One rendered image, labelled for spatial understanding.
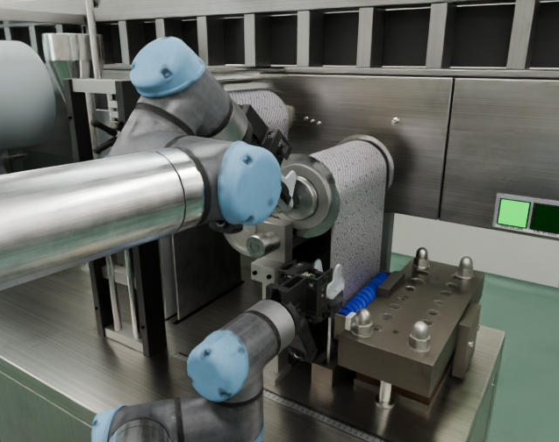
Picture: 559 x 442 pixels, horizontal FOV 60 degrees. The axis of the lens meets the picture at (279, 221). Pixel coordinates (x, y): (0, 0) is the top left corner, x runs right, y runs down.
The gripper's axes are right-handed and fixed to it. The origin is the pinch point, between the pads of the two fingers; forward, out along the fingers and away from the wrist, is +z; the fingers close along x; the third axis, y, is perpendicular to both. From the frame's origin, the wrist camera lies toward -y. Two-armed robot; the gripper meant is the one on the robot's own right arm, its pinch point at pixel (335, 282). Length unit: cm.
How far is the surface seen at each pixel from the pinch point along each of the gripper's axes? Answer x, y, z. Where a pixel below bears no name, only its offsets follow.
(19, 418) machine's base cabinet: 63, -38, -29
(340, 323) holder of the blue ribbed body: -2.1, -6.7, -1.8
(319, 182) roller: 2.0, 19.1, -3.4
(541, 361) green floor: -34, -109, 178
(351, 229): -0.2, 8.8, 5.3
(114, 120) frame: 36.6, 28.1, -15.3
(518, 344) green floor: -21, -109, 189
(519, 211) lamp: -25.1, 10.0, 29.4
